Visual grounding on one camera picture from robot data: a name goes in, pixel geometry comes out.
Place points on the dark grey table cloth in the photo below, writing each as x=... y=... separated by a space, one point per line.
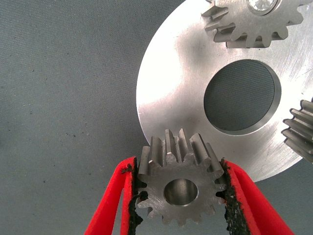
x=49 y=73

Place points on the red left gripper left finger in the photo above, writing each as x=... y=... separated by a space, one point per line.
x=115 y=195

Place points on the round metal plate with hole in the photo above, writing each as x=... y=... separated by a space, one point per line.
x=171 y=85

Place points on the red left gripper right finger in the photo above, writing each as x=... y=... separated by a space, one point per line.
x=244 y=203

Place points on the smaller steel gear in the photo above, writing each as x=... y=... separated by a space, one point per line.
x=156 y=181

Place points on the steel gear on plate pin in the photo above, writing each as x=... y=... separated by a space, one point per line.
x=244 y=27
x=300 y=132

